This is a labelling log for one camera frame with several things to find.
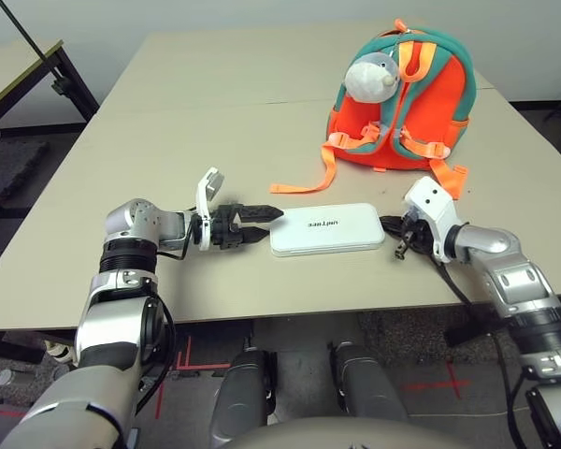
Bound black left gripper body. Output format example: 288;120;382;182
209;203;245;251

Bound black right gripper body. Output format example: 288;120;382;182
399;210;439;256

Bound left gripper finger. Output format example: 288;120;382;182
240;226;270;246
238;203;286;225

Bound white pencil case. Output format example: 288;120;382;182
268;202;387;259

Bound orange and teal backpack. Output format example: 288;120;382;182
268;18;471;203

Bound grey right robot leg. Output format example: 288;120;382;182
328;340;410;423

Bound grey robot leg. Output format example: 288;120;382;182
328;340;410;423
212;347;280;440

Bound grey plush toy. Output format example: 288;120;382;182
344;51;400;104

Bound grey left robot leg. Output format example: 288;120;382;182
212;347;280;440

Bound beige robot torso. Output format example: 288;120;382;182
218;414;432;449

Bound white ribbed floor object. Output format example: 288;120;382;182
43;340;72;367

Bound dark speckled floor mat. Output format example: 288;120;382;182
0;137;51;208

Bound tan side table black legs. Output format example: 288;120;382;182
0;39;100;138

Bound black pole with clamp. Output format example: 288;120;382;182
0;0;74;95

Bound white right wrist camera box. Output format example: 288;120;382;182
403;176;461;264

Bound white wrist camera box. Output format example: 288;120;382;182
403;176;461;264
194;166;227;252

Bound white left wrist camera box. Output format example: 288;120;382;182
194;166;227;252

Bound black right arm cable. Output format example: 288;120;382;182
429;252;539;449

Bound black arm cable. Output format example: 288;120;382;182
133;205;205;418
429;252;539;449

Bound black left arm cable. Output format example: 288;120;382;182
133;205;205;418

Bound thin white floor cable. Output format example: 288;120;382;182
419;409;516;421

